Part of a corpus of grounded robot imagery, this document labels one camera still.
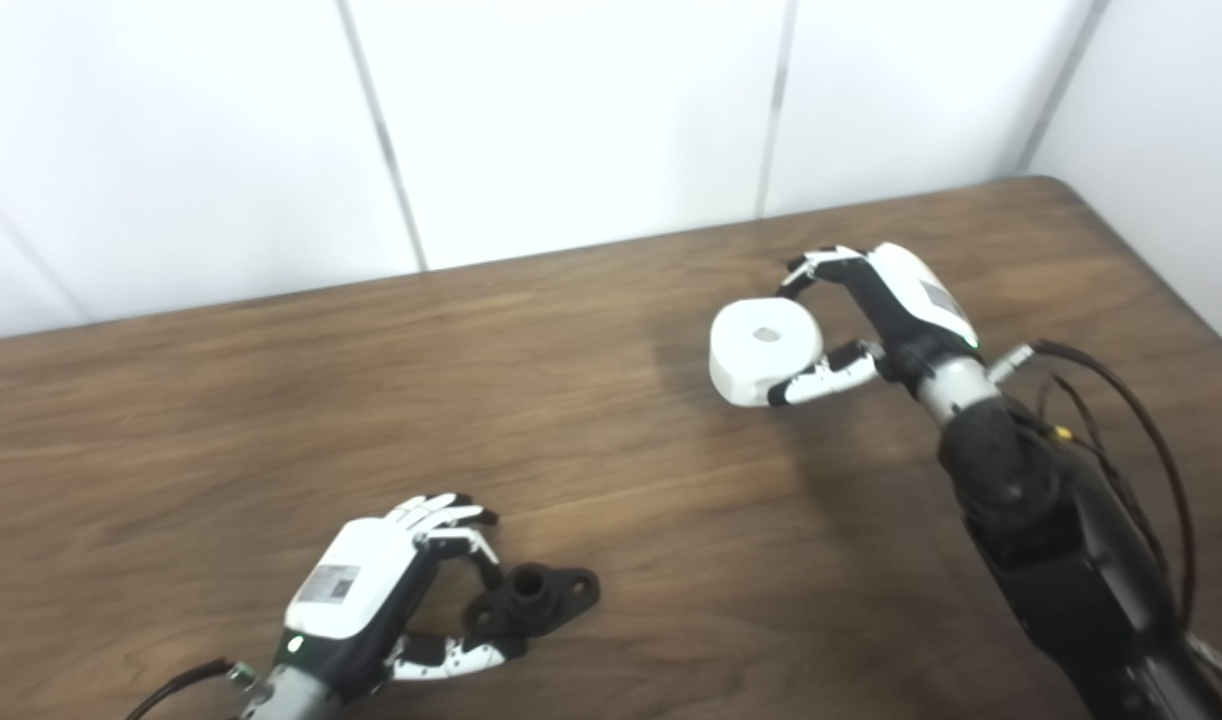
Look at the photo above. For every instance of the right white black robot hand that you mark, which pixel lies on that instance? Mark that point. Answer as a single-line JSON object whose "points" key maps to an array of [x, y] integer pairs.
{"points": [[916, 300]]}

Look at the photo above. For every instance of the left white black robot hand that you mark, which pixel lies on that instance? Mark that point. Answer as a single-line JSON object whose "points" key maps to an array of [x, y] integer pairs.
{"points": [[356, 580]]}

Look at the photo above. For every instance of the round white piece with holes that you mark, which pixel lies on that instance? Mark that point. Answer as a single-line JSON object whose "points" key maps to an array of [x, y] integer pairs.
{"points": [[751, 360]]}

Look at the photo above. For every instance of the black flanged holder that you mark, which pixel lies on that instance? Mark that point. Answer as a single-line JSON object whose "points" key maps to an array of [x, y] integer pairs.
{"points": [[546, 600]]}

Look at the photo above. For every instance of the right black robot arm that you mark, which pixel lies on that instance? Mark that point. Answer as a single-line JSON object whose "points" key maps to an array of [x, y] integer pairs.
{"points": [[1061, 560]]}

